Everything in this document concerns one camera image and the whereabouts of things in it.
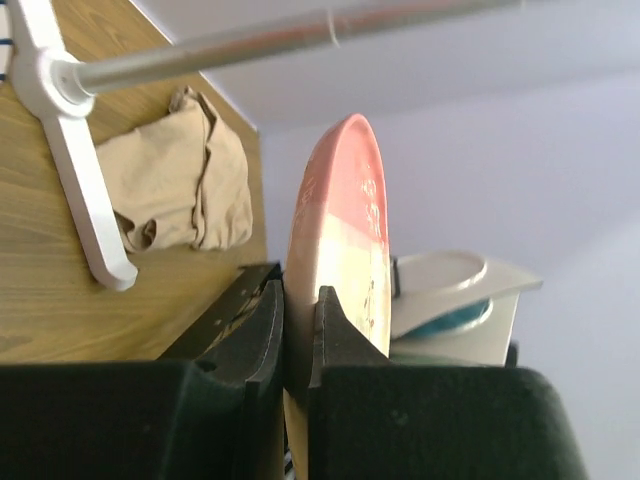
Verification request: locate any beige cloth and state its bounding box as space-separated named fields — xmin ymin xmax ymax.
xmin=96 ymin=87 xmax=253 ymax=253

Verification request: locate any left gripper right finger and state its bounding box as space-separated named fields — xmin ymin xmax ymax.
xmin=308 ymin=287 xmax=587 ymax=480

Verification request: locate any blue striped white plate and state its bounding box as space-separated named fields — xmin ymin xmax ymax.
xmin=0 ymin=34 xmax=13 ymax=83

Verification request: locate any teal round plate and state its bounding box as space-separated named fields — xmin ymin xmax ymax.
xmin=401 ymin=299 xmax=493 ymax=339

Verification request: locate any white clothes rack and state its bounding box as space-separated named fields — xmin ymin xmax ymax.
xmin=1 ymin=1 xmax=507 ymax=291

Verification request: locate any black wire dish rack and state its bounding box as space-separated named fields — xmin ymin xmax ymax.
xmin=160 ymin=262 xmax=282 ymax=360

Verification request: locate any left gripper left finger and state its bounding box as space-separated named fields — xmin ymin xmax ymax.
xmin=1 ymin=281 xmax=284 ymax=479

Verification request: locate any pink and cream plate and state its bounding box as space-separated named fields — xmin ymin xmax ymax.
xmin=283 ymin=114 xmax=391 ymax=479

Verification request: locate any square leaf pattern plate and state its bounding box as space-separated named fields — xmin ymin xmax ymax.
xmin=390 ymin=250 xmax=543 ymax=366

